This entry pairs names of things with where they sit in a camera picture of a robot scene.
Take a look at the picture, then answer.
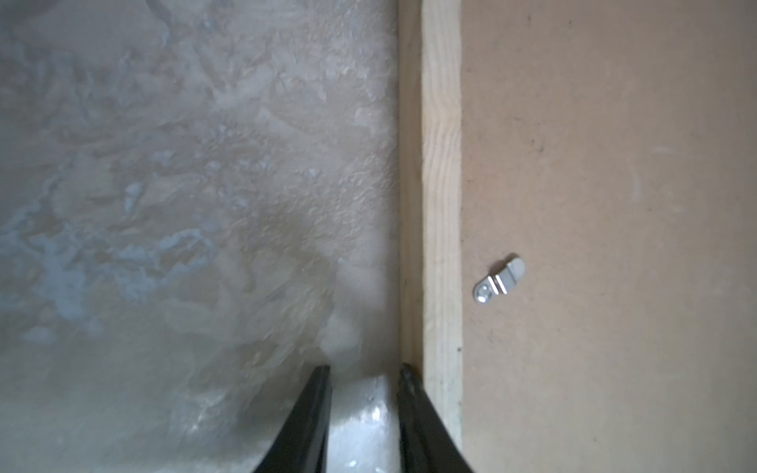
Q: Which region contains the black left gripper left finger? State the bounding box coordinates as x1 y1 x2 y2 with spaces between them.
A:
254 365 331 473

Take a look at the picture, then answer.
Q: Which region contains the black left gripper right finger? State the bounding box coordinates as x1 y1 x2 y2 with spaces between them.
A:
397 364 473 473

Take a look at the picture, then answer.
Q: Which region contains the light wooden picture frame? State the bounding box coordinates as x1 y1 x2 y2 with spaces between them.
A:
398 1 463 447

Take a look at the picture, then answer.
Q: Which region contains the brown frame backing board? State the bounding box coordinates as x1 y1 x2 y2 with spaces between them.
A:
462 1 756 472

